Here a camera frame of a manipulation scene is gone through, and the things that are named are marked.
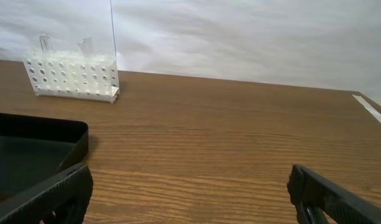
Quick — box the clear test tube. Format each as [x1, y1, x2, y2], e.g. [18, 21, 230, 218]
[39, 34, 48, 54]
[83, 37, 94, 57]
[77, 40, 88, 57]
[42, 34, 52, 54]

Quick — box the black tray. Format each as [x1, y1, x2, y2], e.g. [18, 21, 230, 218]
[0, 111, 90, 206]

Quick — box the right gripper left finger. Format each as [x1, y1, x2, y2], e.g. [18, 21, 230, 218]
[0, 162, 94, 224]

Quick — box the white test tube rack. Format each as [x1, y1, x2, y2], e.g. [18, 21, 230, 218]
[21, 49, 120, 104]

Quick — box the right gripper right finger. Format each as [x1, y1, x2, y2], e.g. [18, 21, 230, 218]
[286, 164, 381, 224]

